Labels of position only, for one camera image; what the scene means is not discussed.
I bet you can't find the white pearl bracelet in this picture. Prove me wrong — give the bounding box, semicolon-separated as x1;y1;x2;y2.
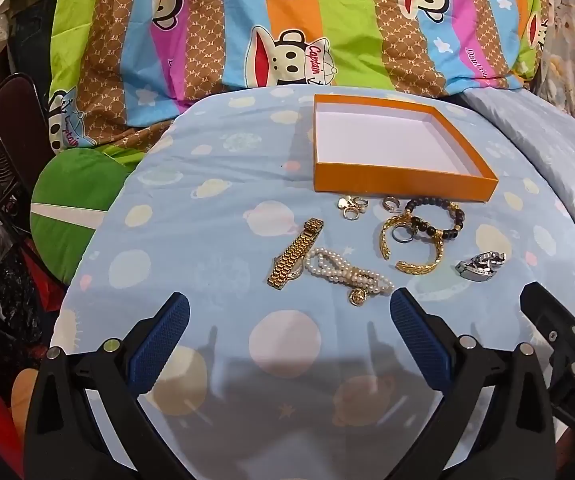
302;247;394;307

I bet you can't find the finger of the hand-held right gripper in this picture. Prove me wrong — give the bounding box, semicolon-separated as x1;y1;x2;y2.
520;281;575;378

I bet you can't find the black bead bracelet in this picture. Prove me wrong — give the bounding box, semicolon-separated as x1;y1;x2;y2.
403;198;466;241

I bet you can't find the gold link watch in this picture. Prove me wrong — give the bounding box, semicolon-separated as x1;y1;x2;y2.
266;217;325;288

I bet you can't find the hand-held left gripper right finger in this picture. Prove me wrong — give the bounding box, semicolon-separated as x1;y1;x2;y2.
390;287;555;480

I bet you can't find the orange cardboard box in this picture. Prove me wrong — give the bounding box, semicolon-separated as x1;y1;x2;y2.
312;93;499;203

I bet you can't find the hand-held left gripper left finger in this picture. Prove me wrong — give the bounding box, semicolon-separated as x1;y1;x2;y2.
24;291;191;480

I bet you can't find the green cushion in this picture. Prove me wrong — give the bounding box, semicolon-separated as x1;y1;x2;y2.
30;147;137;286

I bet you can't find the silver metal brooch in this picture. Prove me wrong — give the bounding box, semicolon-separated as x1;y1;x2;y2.
455;250;507;285

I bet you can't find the light blue pillow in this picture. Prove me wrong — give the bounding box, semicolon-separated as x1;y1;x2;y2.
460;87;575;243

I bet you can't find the colourful monkey print blanket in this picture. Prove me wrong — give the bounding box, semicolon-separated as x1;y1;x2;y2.
48;0;542;158

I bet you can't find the gold twisted bangle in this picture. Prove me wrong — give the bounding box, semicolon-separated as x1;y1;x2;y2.
379;212;444;275

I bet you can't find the blue planet print cushion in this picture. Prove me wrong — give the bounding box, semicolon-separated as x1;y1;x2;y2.
50;85;575;480

